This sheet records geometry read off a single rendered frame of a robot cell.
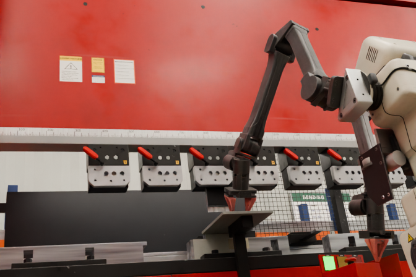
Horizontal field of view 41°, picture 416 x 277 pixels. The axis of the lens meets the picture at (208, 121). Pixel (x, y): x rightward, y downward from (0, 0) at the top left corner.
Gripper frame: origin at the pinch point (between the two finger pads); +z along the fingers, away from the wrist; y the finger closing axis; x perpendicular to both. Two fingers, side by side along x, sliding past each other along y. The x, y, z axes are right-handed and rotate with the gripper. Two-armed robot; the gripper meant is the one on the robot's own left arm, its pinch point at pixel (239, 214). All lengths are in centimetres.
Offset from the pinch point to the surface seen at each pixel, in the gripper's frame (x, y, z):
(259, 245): -9.9, -12.4, 14.8
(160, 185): -20.7, 23.9, -6.9
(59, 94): -40, 60, -39
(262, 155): -26.9, -19.2, -16.8
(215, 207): -20.4, 2.3, 2.3
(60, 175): -463, 40, 68
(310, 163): -25.2, -40.3, -13.6
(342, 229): -86, -95, 34
